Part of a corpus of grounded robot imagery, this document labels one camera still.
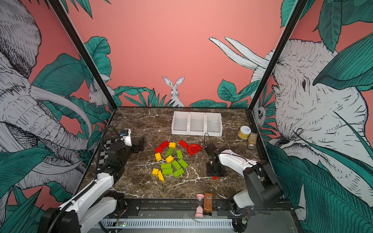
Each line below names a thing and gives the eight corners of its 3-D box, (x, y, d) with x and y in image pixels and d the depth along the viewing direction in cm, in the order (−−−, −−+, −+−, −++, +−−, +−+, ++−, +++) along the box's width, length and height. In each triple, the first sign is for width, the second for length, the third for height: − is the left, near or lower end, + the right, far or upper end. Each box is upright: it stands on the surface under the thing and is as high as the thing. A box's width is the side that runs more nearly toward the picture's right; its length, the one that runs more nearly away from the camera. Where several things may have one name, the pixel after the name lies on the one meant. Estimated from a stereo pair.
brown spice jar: (247, 148, 100) (250, 145, 95) (247, 135, 106) (249, 131, 102) (255, 150, 99) (258, 146, 95) (254, 137, 106) (257, 133, 102)
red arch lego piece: (190, 156, 95) (190, 154, 93) (185, 149, 99) (185, 147, 97) (202, 149, 99) (202, 147, 97) (196, 142, 102) (197, 140, 100)
